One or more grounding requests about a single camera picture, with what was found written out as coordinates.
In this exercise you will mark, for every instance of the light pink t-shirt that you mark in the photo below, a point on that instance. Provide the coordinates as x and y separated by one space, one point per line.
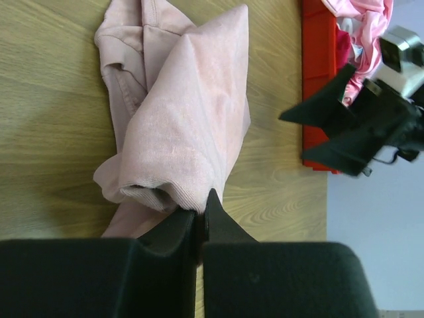
374 17

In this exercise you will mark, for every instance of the white printed t-shirt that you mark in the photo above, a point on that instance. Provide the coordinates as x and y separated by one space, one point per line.
351 25

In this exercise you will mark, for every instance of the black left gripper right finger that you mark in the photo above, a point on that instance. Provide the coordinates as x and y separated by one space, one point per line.
246 278

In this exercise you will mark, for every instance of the red plastic bin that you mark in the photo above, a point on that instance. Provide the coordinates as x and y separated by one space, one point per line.
318 46

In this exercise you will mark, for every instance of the magenta t-shirt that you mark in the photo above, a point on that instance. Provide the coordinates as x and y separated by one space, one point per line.
343 48

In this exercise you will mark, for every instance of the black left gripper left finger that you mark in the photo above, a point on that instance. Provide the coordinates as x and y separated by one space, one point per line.
152 276

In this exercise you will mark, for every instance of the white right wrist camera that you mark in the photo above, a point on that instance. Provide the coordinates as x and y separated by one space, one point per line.
402 61

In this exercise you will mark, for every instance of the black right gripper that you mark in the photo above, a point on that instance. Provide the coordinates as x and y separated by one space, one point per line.
396 120

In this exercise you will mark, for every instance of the dusty pink graphic t-shirt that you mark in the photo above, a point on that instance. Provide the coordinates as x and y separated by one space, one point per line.
177 95

